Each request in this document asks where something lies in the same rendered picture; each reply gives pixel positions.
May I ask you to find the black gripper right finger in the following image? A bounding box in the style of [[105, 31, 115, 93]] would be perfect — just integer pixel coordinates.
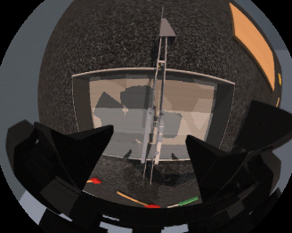
[[185, 134, 262, 203]]

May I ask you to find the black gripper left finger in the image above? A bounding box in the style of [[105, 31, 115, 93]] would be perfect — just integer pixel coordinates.
[[34, 121, 114, 191]]

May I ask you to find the light wooden board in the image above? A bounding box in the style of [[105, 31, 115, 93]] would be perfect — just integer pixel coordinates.
[[228, 3, 275, 92]]

